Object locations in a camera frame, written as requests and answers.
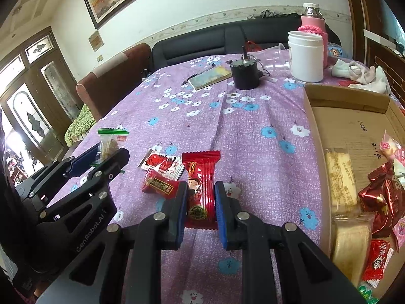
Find black leather sofa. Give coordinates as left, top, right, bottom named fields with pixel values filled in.
left=151, top=14, right=342, bottom=70

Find green silver snack packet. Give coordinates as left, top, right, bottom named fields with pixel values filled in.
left=357, top=283, right=380, bottom=304

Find black pen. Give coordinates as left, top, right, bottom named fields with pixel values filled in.
left=181, top=64, right=216, bottom=85

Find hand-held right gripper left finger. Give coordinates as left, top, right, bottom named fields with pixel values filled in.
left=36, top=182, right=189, bottom=304

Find small wall plaque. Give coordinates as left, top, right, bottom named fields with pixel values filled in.
left=89, top=30, right=104, bottom=51

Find green patterned cushion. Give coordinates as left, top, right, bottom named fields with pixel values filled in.
left=64, top=103, right=95, bottom=148

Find dark clothes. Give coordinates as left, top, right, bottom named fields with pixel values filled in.
left=247, top=9, right=299, bottom=20

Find golden cake packet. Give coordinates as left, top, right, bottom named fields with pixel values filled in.
left=324, top=147, right=359, bottom=213

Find small red snack packet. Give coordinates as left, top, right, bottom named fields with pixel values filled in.
left=362, top=240, right=394, bottom=281

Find white red snack packet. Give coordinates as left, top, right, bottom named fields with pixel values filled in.
left=137, top=145, right=185, bottom=181

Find wooden glass door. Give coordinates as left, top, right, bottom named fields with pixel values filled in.
left=0, top=27, right=83, bottom=165

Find bottle with pink sleeve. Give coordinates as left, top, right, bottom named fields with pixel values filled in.
left=299, top=3, right=328, bottom=68

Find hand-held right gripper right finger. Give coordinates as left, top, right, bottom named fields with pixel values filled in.
left=214, top=181, right=368, bottom=304

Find white plastic jar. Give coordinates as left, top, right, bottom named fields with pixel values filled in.
left=287, top=31, right=325, bottom=83

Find clear plastic cup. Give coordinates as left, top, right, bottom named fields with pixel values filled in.
left=259, top=43, right=292, bottom=72

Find yellow notebook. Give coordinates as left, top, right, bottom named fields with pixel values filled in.
left=189, top=66, right=233, bottom=91

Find cardboard box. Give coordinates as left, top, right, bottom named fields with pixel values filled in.
left=303, top=84, right=405, bottom=304

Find brown armchair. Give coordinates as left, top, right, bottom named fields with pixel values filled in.
left=76, top=43, right=152, bottom=121

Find clear cake packet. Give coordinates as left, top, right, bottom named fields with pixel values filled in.
left=331, top=214, right=375, bottom=287

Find red dark label snack packet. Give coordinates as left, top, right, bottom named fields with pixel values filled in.
left=141, top=168, right=180, bottom=200

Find pink snack packet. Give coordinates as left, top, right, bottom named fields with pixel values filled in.
left=392, top=217, right=405, bottom=251

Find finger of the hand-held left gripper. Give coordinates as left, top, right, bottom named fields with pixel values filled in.
left=16, top=143, right=101, bottom=197
left=36, top=148, right=130, bottom=225

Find red cartoon snack packet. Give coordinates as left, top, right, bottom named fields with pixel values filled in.
left=182, top=150, right=221, bottom=230

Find wall mirror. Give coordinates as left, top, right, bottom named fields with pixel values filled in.
left=376, top=0, right=405, bottom=58

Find dark red foil packet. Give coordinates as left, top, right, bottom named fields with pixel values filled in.
left=369, top=161, right=396, bottom=181
left=357, top=180, right=405, bottom=216
left=373, top=209, right=402, bottom=238

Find white cloth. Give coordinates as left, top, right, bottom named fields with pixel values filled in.
left=331, top=60, right=391, bottom=95

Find black cylindrical device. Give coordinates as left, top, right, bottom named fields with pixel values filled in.
left=229, top=46, right=263, bottom=91

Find green topped biscuit packet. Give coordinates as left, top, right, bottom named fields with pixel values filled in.
left=96, top=127, right=130, bottom=165

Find blue cartoon bag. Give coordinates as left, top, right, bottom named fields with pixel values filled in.
left=327, top=43, right=350, bottom=60

